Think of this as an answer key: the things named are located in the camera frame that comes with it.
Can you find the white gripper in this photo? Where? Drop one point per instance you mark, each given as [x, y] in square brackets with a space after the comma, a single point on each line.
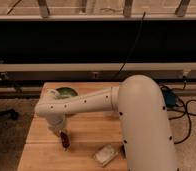
[56, 124]

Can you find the dark red pepper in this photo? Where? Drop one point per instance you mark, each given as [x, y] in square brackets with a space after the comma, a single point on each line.
[65, 140]

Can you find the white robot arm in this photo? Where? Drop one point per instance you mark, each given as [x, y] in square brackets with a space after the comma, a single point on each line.
[146, 131]

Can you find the green ceramic bowl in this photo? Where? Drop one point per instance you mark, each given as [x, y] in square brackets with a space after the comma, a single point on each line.
[66, 92]

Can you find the black office chair base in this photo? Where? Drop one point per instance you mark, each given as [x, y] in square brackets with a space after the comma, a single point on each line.
[11, 113]

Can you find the white plastic box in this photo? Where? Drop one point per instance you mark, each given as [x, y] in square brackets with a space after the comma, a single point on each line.
[105, 155]

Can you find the blue power box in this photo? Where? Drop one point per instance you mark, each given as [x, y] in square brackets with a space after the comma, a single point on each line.
[170, 98]

